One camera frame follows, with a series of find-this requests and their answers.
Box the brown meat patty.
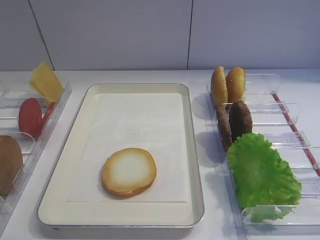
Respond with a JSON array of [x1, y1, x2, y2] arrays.
[[229, 100, 253, 142], [216, 105, 233, 152]]

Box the clear acrylic left rack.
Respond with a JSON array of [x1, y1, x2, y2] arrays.
[[0, 82, 72, 227]]

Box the toasted bun slice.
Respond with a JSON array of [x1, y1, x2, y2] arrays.
[[101, 147, 157, 198]]

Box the yellow cheese slice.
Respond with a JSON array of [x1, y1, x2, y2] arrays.
[[29, 61, 64, 106]]

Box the thin red tomato slice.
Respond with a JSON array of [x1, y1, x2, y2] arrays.
[[41, 102, 56, 131]]

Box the green lettuce leaf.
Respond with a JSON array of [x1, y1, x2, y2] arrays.
[[227, 133, 302, 223]]

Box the brown-faced bun slice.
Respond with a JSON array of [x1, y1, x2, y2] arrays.
[[0, 135, 23, 196]]

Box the sesame bun slice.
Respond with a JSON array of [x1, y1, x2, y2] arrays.
[[225, 67, 246, 103], [210, 66, 228, 106]]

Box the clear acrylic rack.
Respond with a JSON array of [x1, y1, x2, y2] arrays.
[[0, 82, 72, 227], [204, 73, 320, 240]]

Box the clear acrylic right rack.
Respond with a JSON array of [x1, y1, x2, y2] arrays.
[[204, 73, 320, 240]]

